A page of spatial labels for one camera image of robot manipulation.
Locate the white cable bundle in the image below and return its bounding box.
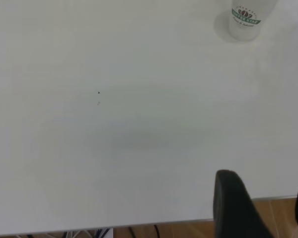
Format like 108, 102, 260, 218
62, 229, 114, 238

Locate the white paper coffee cup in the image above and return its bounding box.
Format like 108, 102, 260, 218
228, 0, 276, 42

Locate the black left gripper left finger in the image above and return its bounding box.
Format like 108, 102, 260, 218
213, 170, 275, 238

